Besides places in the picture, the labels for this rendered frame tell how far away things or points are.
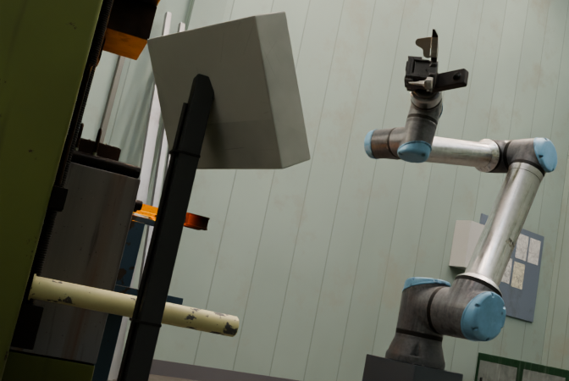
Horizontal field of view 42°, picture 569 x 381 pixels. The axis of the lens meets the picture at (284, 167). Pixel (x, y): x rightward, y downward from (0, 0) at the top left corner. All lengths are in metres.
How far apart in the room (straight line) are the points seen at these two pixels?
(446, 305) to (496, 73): 6.98
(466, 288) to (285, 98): 1.14
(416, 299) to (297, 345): 4.70
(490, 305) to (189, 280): 4.31
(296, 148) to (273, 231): 5.42
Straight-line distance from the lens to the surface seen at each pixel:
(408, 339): 2.40
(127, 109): 6.11
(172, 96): 1.54
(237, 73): 1.37
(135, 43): 1.98
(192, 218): 2.53
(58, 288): 1.57
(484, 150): 2.57
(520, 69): 9.52
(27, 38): 1.57
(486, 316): 2.29
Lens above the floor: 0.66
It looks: 11 degrees up
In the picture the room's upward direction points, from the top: 12 degrees clockwise
